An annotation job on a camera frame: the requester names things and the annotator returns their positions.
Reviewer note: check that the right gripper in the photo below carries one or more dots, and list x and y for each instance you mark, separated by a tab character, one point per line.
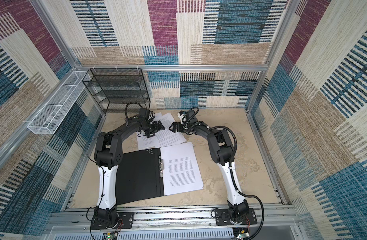
178	124

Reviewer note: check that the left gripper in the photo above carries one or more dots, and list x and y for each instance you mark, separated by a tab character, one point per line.
156	129

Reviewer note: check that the orange black file folder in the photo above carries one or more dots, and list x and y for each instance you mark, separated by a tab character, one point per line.
139	176

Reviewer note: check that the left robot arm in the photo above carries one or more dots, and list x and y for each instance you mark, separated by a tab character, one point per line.
108	155

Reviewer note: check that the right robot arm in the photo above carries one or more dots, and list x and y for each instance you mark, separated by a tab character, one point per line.
222	145

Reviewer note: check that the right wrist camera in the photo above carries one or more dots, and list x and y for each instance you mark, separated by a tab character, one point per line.
184	116

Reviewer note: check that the black wire mesh shelf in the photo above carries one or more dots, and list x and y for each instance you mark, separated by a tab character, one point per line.
113	89

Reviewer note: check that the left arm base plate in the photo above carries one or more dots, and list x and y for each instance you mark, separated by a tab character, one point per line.
122	220

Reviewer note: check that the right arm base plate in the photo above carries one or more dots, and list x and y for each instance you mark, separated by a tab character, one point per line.
224	218

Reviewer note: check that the white wire mesh basket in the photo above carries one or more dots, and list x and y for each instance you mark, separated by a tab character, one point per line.
50	117

